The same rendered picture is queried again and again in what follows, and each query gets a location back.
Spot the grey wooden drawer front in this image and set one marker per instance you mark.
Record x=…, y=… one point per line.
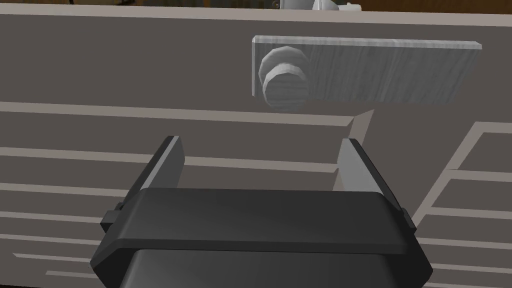
x=384, y=72

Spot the grey wooden round knob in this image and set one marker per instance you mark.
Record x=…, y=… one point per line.
x=284, y=79

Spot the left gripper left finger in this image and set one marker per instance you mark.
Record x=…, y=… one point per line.
x=164, y=166

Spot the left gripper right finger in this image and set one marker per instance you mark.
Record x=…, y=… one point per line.
x=360, y=170

